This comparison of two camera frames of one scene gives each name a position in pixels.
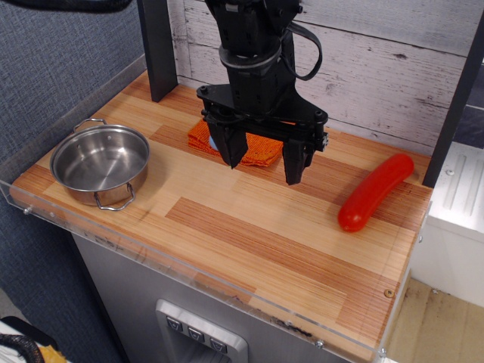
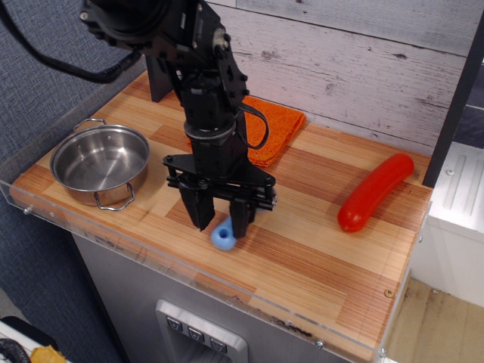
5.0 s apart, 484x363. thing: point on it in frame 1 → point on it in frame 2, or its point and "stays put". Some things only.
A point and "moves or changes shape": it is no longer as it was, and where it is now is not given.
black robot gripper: x=262 y=94 → x=219 y=160
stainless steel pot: x=100 y=159 stays put
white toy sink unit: x=449 y=252 stays put
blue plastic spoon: x=212 y=143 moves or changes shape
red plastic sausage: x=382 y=180 stays put
